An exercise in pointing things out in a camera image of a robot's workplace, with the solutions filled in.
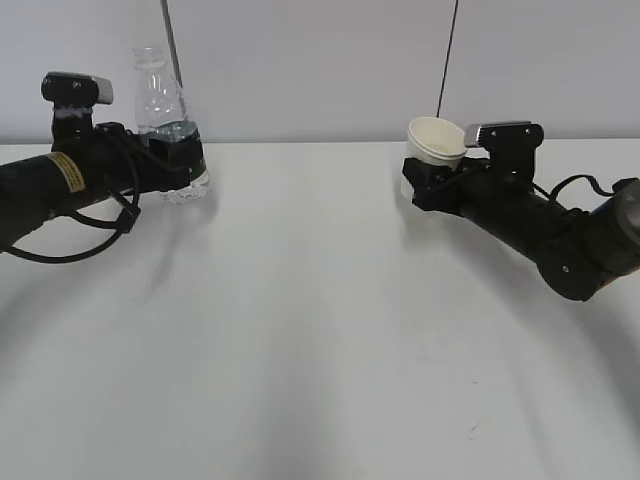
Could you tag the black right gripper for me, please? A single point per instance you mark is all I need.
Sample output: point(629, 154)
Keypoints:
point(471, 190)

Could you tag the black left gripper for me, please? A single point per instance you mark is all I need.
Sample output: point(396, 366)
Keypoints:
point(97, 161)

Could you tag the white paper cup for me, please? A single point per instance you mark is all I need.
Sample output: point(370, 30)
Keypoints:
point(432, 142)

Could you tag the clear green-label water bottle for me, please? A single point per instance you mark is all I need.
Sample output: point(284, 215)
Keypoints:
point(161, 112)

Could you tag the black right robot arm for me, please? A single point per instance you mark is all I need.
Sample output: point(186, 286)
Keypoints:
point(576, 252)

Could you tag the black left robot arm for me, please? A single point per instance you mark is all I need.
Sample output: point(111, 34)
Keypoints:
point(33, 193)

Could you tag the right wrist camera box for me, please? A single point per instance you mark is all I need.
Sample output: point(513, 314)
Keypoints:
point(511, 146)

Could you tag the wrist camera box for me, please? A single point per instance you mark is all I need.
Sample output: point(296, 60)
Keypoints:
point(66, 89)
point(511, 146)

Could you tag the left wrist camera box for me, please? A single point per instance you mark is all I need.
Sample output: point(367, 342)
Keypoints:
point(66, 89)

